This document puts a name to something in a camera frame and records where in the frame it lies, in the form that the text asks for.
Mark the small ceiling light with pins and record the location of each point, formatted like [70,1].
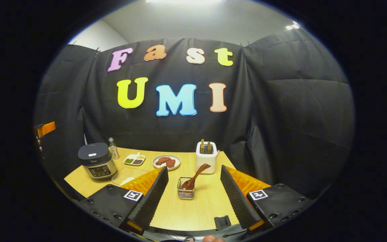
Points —
[292,26]

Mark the black backdrop cloth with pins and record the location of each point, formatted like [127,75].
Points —
[297,111]

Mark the white round plate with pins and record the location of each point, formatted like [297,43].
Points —
[177,162]

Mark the large ceiling light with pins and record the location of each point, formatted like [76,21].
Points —
[185,1]

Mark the small clear glass bottle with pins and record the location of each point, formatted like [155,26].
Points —
[113,151]

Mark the dark grey rice cooker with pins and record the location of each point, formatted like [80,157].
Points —
[96,153]

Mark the white toaster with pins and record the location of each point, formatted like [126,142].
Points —
[207,164]

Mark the white divided bean dish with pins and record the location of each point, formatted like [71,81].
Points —
[134,159]

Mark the red-brown meat piece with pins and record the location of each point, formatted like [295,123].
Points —
[171,164]
[162,160]

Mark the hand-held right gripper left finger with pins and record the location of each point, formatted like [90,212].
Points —
[153,201]

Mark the brown wooden spoon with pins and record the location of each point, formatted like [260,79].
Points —
[197,174]

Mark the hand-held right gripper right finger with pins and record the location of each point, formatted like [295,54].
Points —
[237,201]

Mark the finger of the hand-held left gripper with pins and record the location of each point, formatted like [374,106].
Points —
[47,128]

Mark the brown toast slice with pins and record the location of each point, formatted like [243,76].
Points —
[202,147]
[209,148]

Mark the small black bracket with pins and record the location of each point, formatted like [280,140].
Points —
[222,222]

